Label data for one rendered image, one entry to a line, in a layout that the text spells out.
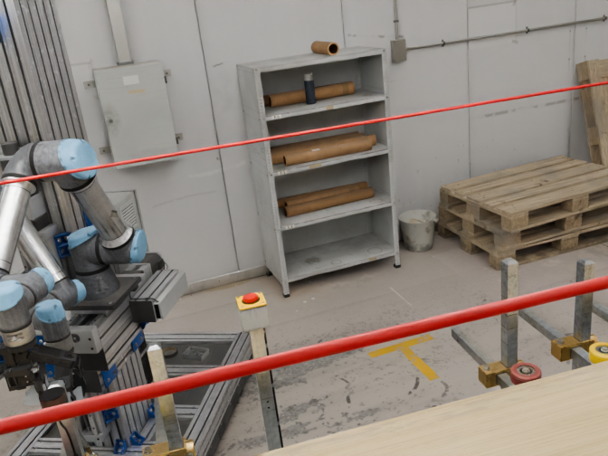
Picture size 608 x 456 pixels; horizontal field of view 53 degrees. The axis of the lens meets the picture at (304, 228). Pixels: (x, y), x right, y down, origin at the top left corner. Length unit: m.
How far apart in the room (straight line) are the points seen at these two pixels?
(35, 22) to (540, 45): 4.00
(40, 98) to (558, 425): 1.87
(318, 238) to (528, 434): 3.28
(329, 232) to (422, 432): 3.23
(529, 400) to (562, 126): 4.14
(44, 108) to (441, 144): 3.36
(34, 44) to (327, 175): 2.72
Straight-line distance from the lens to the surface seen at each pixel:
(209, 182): 4.34
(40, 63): 2.36
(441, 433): 1.62
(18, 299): 1.64
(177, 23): 4.19
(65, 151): 1.85
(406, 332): 0.36
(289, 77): 4.37
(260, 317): 1.58
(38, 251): 2.10
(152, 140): 3.99
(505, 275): 1.84
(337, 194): 4.43
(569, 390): 1.79
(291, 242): 4.63
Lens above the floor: 1.93
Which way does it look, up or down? 21 degrees down
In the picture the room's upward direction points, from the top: 7 degrees counter-clockwise
